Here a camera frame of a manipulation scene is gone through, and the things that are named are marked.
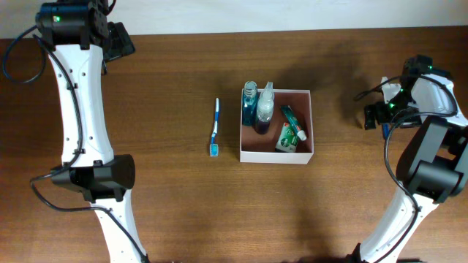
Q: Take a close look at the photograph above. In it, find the blue disposable razor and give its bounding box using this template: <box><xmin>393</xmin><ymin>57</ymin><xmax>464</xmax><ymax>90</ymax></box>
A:
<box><xmin>382</xmin><ymin>123</ymin><xmax>390</xmax><ymax>140</ymax></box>

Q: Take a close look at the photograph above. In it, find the white teal toothpaste tube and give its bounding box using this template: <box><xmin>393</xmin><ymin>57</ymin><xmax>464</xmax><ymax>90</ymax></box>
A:
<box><xmin>280</xmin><ymin>105</ymin><xmax>307</xmax><ymax>141</ymax></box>

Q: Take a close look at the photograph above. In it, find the green soap box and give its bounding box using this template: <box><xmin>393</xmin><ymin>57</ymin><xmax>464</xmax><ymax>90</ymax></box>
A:
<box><xmin>275</xmin><ymin>123</ymin><xmax>299</xmax><ymax>153</ymax></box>

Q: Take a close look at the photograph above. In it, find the purple foam pump bottle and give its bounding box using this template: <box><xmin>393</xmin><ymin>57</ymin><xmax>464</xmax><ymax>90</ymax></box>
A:
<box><xmin>254</xmin><ymin>82</ymin><xmax>274</xmax><ymax>134</ymax></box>

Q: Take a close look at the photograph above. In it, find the blue Listerine mouthwash bottle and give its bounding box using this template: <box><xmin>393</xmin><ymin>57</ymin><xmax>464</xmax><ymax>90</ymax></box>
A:
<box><xmin>242</xmin><ymin>81</ymin><xmax>257</xmax><ymax>126</ymax></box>

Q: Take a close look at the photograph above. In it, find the blue white toothbrush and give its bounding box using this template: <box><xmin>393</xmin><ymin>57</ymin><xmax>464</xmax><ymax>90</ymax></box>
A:
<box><xmin>209</xmin><ymin>98</ymin><xmax>219</xmax><ymax>157</ymax></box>

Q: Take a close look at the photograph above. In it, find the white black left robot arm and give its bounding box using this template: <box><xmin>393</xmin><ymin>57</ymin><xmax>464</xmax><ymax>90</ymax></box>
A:
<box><xmin>36</xmin><ymin>1</ymin><xmax>149</xmax><ymax>262</ymax></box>

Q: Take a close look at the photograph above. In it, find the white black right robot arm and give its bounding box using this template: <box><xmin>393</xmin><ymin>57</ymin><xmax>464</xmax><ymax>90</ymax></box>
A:
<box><xmin>345</xmin><ymin>55</ymin><xmax>467</xmax><ymax>262</ymax></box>

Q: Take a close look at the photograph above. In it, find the pink open box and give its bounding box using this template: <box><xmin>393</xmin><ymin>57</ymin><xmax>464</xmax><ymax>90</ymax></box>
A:
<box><xmin>240</xmin><ymin>89</ymin><xmax>314</xmax><ymax>164</ymax></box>

